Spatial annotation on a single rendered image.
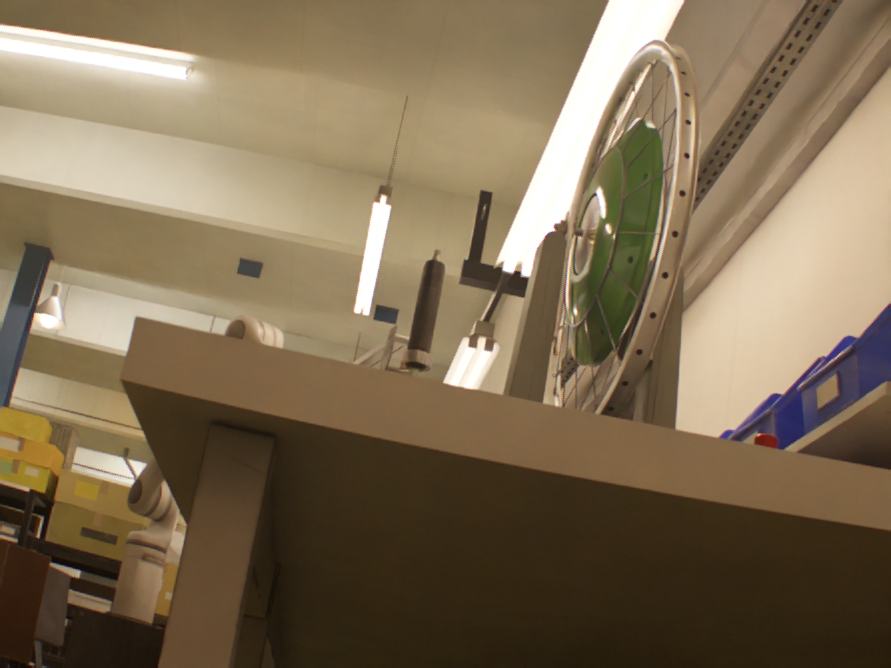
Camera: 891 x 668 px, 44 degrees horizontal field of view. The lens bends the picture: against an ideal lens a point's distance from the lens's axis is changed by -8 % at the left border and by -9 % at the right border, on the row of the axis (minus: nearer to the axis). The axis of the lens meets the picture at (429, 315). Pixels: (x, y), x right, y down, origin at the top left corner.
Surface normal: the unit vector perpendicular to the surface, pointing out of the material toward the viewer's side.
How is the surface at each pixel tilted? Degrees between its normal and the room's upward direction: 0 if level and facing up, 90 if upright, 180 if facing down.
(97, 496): 90
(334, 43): 180
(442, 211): 90
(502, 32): 180
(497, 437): 90
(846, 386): 99
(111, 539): 90
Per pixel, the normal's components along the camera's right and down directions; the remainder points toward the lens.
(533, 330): 0.18, -0.33
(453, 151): -0.18, 0.92
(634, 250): -0.85, -0.15
